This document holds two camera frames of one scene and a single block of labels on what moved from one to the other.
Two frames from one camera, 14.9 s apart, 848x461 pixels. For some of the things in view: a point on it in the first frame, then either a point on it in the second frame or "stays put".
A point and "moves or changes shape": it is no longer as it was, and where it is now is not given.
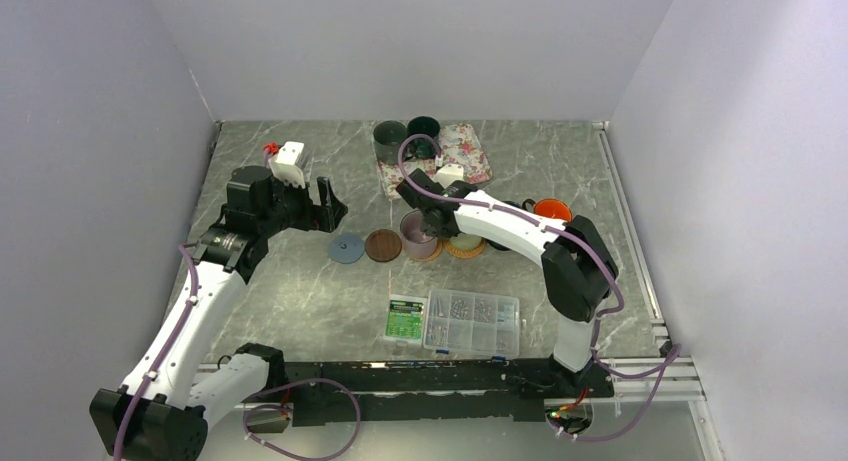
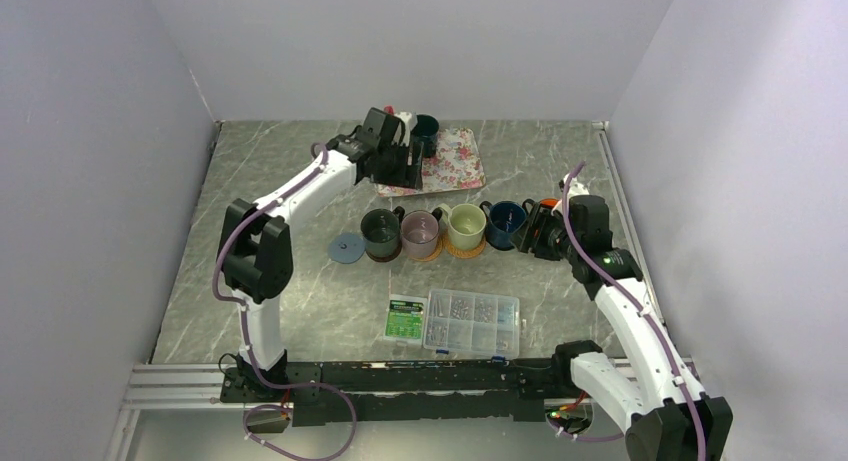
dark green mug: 423,147 stays put
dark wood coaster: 383,245 stays put
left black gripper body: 284,212 -> 393,169
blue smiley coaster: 346,248 stays put
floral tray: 460,145 stays put
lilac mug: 416,243 stays put
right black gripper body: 427,227 -> 567,253
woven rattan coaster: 465,254 stays put
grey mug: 388,136 moves or changes shape
